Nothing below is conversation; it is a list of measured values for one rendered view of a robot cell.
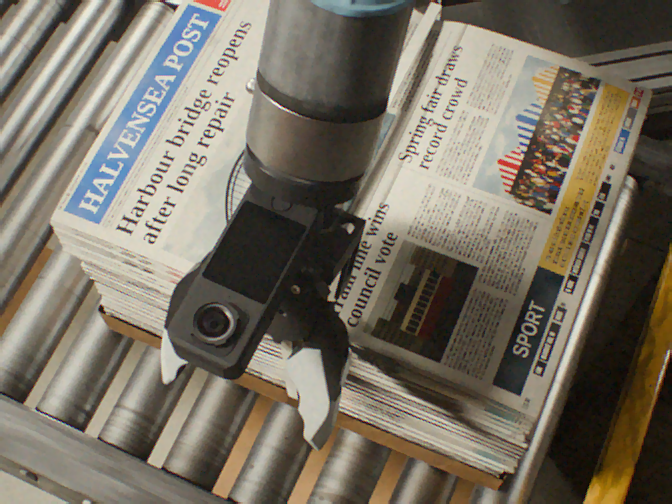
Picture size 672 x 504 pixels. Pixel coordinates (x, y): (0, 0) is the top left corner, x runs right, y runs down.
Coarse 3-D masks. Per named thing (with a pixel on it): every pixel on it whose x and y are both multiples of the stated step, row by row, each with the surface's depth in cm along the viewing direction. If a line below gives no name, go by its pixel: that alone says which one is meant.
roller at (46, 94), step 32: (96, 0) 111; (128, 0) 113; (64, 32) 110; (96, 32) 110; (64, 64) 108; (32, 96) 106; (64, 96) 108; (0, 128) 104; (32, 128) 105; (0, 160) 103; (0, 192) 102
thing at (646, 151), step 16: (16, 0) 124; (80, 0) 118; (144, 0) 113; (160, 0) 111; (176, 0) 111; (128, 16) 117; (640, 144) 104; (656, 144) 104; (640, 160) 103; (656, 160) 103; (640, 176) 102; (656, 176) 102; (656, 192) 103; (640, 208) 107; (656, 208) 106; (640, 224) 109; (656, 224) 108; (640, 240) 112; (656, 240) 111
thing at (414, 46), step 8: (432, 8) 82; (440, 8) 82; (424, 16) 81; (432, 16) 81; (424, 24) 81; (416, 32) 80; (424, 32) 81; (416, 40) 80; (408, 48) 79; (416, 48) 80; (408, 56) 79; (400, 64) 79; (408, 64) 79; (400, 72) 78; (400, 80) 78; (392, 88) 77; (392, 96) 77
